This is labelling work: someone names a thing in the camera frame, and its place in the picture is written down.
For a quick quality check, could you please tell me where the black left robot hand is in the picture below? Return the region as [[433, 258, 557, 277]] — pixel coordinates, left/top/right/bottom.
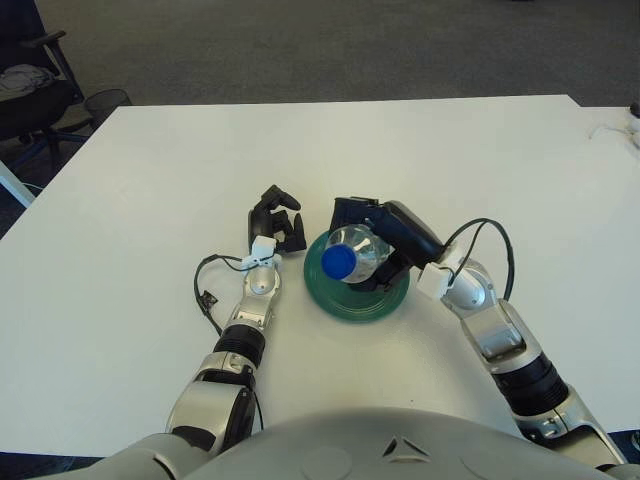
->
[[248, 184, 308, 256]]

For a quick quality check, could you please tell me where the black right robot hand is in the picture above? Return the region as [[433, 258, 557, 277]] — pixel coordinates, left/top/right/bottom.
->
[[328, 196, 445, 294]]

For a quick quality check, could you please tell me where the clear bottle with blue cap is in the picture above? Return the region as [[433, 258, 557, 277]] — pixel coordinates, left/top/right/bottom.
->
[[321, 224, 392, 284]]

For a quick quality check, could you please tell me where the green ceramic plate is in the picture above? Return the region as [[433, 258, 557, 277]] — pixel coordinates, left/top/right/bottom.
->
[[302, 227, 412, 326]]

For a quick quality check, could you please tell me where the black mesh wastebasket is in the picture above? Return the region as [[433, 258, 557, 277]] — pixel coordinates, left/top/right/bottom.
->
[[83, 88, 134, 126]]

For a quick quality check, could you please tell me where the grey robot torso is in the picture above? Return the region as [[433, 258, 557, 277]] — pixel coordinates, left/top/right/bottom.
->
[[74, 407, 640, 480]]

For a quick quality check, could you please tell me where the white furniture panel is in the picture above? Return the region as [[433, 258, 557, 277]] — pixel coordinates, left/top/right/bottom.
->
[[0, 160, 36, 206]]

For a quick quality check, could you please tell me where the black office chair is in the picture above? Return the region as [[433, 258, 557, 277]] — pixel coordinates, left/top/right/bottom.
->
[[0, 0, 94, 161]]

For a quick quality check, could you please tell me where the grey cloth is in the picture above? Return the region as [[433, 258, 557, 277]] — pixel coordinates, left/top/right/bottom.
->
[[0, 63, 54, 99]]

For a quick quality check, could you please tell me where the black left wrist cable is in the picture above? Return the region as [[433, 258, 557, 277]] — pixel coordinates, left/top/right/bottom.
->
[[193, 253, 256, 336]]

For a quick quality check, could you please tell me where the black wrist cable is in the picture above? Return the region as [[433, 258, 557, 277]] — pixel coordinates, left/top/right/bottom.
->
[[193, 253, 256, 336], [444, 217, 516, 301]]

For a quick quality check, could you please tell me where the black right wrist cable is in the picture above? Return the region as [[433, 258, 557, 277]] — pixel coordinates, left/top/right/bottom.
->
[[444, 217, 516, 301]]

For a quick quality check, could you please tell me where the white cable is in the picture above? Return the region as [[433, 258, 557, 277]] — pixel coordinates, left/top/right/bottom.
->
[[589, 120, 640, 146]]

